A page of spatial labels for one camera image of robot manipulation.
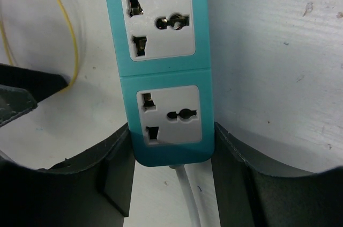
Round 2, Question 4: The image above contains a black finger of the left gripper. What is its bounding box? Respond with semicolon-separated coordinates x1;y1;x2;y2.
1;64;68;126

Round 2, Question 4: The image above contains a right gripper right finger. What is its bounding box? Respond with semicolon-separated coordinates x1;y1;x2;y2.
211;123;342;226

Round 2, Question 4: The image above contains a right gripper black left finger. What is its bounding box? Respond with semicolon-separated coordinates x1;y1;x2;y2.
1;125;135;226

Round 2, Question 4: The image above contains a yellow plug with cable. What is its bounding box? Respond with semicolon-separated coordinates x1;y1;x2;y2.
0;0;80;93

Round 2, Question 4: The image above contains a teal power strip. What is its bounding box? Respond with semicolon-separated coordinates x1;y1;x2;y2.
106;0;215;167

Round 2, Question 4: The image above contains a white cable bundle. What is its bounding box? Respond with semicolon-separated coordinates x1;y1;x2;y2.
169;164;203;227

